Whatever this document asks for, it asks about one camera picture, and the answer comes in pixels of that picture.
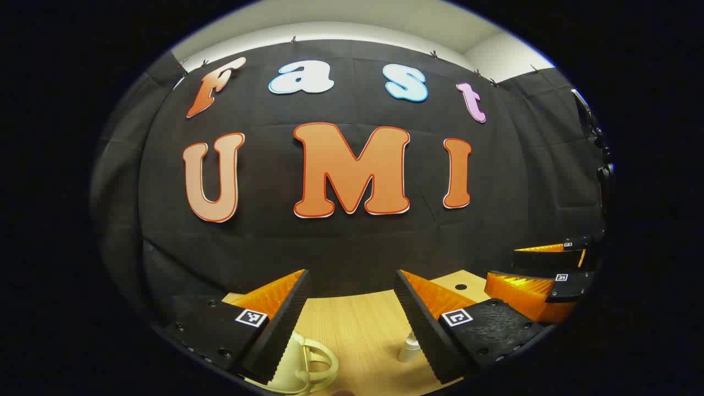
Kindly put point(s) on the white pump bottle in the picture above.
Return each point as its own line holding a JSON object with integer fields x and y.
{"x": 410, "y": 347}

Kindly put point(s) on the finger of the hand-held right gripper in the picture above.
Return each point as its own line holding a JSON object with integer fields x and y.
{"x": 544, "y": 259}
{"x": 572, "y": 285}

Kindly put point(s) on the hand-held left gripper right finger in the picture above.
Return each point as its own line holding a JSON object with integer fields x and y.
{"x": 421, "y": 330}

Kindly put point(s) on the pale yellow suitcase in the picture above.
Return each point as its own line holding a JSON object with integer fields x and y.
{"x": 297, "y": 374}

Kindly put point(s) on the black backdrop cloth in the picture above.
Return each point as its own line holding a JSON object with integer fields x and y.
{"x": 357, "y": 247}

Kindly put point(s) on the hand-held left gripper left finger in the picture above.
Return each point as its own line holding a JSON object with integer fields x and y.
{"x": 286, "y": 324}

